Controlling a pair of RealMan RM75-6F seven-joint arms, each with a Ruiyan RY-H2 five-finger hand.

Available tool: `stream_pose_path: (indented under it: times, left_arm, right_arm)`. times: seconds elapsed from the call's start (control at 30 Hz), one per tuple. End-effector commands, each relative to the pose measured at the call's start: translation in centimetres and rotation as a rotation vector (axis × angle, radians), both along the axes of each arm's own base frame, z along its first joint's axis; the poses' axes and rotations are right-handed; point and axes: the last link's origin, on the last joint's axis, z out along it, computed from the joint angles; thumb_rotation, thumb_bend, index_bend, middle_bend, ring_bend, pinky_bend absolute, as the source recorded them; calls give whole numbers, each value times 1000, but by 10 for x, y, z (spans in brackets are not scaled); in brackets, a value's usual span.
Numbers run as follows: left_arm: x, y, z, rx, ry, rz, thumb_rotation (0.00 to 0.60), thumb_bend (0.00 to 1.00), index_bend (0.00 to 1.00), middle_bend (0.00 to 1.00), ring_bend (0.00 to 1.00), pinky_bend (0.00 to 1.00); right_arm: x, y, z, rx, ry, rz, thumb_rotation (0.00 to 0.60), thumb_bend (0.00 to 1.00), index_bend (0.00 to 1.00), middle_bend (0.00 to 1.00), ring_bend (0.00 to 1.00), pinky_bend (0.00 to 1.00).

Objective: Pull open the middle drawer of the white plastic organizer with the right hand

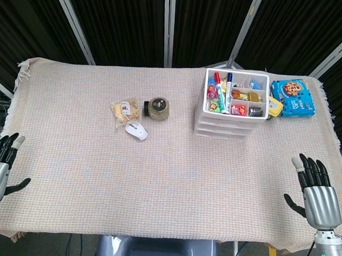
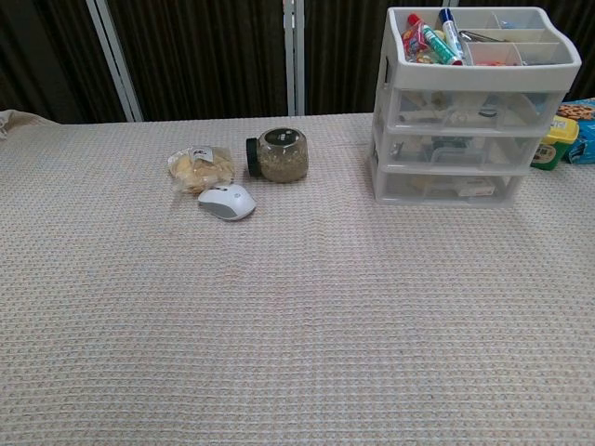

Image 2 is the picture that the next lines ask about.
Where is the clear plastic drawer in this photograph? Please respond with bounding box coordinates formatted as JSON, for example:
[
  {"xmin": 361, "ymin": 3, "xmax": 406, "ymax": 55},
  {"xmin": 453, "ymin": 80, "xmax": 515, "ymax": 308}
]
[{"xmin": 380, "ymin": 124, "xmax": 541, "ymax": 174}]

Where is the clear drawer with pale contents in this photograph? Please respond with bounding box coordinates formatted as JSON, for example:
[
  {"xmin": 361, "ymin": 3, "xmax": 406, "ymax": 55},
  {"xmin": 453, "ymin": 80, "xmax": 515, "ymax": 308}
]
[{"xmin": 384, "ymin": 86, "xmax": 566, "ymax": 131}]

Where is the blue cookie package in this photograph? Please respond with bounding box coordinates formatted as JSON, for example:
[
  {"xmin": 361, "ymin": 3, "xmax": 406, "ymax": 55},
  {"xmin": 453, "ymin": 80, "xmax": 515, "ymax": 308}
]
[{"xmin": 556, "ymin": 98, "xmax": 595, "ymax": 165}]

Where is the glass jar with black lid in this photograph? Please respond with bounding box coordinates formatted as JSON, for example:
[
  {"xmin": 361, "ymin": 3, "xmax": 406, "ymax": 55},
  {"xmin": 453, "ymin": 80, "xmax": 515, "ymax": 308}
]
[{"xmin": 245, "ymin": 127, "xmax": 310, "ymax": 183}]

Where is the white grey computer mouse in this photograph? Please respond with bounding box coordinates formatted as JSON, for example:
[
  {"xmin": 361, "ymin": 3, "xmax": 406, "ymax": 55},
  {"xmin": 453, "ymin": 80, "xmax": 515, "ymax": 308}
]
[{"xmin": 197, "ymin": 183, "xmax": 258, "ymax": 222}]

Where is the beige woven tablecloth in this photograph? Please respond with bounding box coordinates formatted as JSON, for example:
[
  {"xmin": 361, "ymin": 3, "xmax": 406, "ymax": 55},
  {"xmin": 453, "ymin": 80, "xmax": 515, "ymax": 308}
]
[{"xmin": 0, "ymin": 110, "xmax": 595, "ymax": 446}]

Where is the clear bag of crackers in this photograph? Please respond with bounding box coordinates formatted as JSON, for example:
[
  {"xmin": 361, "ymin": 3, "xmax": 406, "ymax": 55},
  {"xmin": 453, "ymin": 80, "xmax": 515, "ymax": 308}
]
[{"xmin": 166, "ymin": 145, "xmax": 237, "ymax": 195}]

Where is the red candy packet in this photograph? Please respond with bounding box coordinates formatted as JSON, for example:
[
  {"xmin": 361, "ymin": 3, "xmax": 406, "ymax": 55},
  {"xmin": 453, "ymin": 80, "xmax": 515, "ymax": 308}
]
[{"xmin": 401, "ymin": 22, "xmax": 427, "ymax": 62}]

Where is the white marker with blue cap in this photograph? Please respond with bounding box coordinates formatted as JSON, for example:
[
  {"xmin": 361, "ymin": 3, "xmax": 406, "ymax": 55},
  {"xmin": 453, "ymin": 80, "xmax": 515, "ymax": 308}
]
[{"xmin": 438, "ymin": 7, "xmax": 467, "ymax": 67}]

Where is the yellow lidded green tub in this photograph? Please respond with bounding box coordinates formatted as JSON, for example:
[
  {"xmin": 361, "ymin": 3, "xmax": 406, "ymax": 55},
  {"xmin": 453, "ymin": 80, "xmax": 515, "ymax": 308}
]
[{"xmin": 530, "ymin": 115, "xmax": 580, "ymax": 171}]

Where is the folding screen with white frame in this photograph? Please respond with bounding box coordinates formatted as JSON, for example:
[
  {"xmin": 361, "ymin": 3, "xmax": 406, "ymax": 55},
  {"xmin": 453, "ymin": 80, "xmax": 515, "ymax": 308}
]
[{"xmin": 0, "ymin": 0, "xmax": 595, "ymax": 125}]

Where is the white desk organizer tray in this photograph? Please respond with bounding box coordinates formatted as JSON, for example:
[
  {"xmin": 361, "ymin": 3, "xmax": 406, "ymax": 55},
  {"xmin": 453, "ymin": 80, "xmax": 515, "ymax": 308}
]
[{"xmin": 370, "ymin": 6, "xmax": 583, "ymax": 206}]

